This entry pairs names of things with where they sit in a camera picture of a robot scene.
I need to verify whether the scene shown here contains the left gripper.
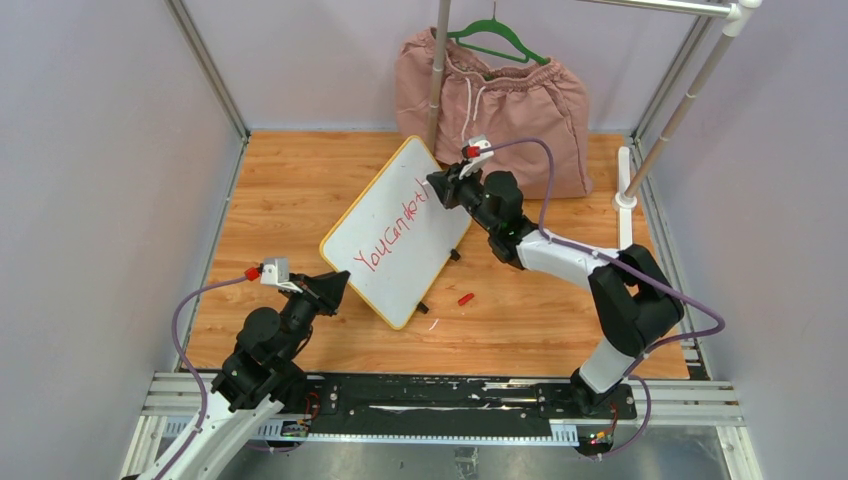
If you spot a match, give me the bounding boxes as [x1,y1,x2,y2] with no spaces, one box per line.
[278,269,350,364]

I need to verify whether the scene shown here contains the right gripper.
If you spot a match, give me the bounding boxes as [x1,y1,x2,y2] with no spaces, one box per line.
[428,161,499,235]

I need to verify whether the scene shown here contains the yellow framed whiteboard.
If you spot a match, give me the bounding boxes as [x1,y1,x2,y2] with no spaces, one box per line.
[319,136,472,330]

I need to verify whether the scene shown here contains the red marker cap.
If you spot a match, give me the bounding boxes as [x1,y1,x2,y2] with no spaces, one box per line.
[457,293,475,306]

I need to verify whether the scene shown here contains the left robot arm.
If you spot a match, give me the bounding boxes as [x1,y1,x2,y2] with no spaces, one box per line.
[139,258,350,479]

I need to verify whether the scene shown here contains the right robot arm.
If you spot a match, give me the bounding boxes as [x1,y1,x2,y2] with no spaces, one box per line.
[426,165,684,418]

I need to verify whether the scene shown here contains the pink shorts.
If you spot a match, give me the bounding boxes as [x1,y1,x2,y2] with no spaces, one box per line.
[435,41,593,199]

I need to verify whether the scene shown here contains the green clothes hanger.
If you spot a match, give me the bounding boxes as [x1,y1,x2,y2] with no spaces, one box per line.
[447,1,550,65]

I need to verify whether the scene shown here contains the clothes rack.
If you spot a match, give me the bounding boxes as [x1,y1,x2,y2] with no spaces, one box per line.
[423,0,764,265]

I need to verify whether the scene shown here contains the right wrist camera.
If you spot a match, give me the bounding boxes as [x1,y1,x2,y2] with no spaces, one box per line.
[459,135,493,179]

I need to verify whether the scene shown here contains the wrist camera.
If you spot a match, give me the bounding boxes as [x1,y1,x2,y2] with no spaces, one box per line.
[259,257,303,293]
[459,135,493,179]

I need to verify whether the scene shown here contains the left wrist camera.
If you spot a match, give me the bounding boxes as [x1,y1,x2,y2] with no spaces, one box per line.
[259,257,303,293]

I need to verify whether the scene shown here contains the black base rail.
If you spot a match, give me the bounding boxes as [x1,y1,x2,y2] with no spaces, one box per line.
[276,373,637,440]

